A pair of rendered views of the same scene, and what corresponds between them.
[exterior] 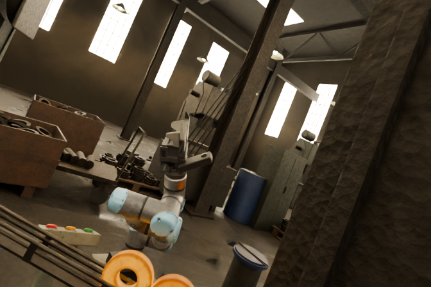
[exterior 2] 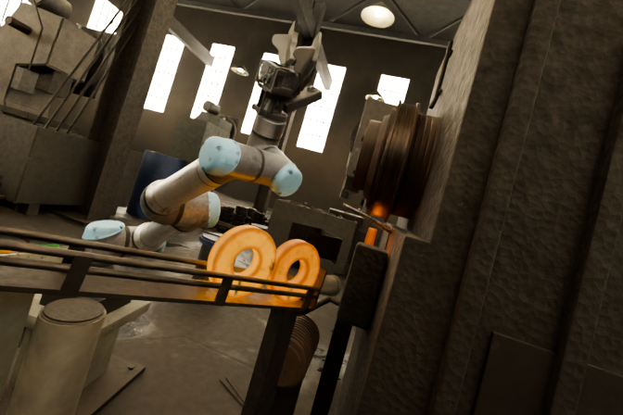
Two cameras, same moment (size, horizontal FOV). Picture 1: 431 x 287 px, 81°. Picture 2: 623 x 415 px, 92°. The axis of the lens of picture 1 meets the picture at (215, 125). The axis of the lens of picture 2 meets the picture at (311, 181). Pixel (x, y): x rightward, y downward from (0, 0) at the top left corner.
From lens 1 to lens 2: 0.62 m
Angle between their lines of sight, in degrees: 44
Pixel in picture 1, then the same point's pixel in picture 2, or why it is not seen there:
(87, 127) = not seen: outside the picture
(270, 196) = not seen: hidden behind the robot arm
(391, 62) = not seen: outside the picture
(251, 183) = (167, 168)
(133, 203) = (250, 156)
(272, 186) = not seen: hidden behind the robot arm
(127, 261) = (247, 239)
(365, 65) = not seen: outside the picture
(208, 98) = (55, 38)
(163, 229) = (292, 184)
